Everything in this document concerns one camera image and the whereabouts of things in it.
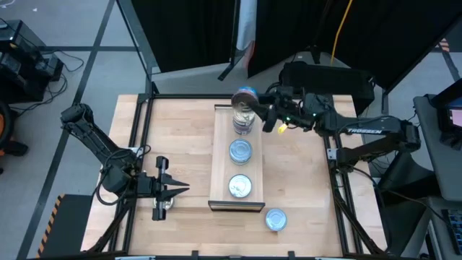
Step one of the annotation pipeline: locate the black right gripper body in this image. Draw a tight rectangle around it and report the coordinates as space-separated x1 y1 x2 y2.
262 87 305 134

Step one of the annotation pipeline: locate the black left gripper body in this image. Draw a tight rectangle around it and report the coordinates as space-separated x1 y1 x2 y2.
136 155 170 222

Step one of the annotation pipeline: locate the red seafood can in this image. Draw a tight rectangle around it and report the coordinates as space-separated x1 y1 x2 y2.
227 173 253 199

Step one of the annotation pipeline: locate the black stand pole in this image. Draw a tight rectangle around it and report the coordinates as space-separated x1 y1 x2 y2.
217 0 241 82

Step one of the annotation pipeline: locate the black equipment case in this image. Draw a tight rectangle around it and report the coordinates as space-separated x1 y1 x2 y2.
279 60 376 109

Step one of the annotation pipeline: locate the black mat with hazard stripes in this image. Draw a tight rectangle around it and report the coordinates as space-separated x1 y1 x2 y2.
35 194 95 259

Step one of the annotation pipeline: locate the black curtain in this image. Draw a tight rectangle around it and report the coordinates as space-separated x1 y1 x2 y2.
130 0 241 74
247 0 462 91

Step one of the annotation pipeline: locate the black chair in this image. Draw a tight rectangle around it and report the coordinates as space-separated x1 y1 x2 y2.
375 149 440 256

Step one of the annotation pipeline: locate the orange and black machine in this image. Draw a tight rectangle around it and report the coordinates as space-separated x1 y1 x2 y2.
0 100 29 160

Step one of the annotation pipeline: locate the black monitor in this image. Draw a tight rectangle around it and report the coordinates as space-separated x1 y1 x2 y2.
431 77 462 147

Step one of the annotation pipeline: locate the large black equipment box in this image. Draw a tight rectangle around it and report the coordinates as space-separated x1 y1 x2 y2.
0 50 65 104

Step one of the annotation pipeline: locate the grey desk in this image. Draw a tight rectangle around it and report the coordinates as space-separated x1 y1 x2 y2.
413 93 462 203

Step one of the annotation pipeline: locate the small black equipment box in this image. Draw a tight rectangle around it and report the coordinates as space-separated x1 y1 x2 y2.
0 19 37 53

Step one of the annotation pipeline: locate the black keyboard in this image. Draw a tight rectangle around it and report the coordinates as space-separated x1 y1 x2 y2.
440 208 462 256

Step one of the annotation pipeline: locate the wooden shelf riser black frame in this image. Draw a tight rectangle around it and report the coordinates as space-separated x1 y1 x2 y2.
207 103 266 212

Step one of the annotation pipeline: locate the black aluminium table frame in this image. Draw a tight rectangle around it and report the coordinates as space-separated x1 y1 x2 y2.
84 92 389 260

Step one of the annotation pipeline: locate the yellow cable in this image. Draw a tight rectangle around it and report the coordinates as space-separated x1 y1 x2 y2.
329 0 354 66

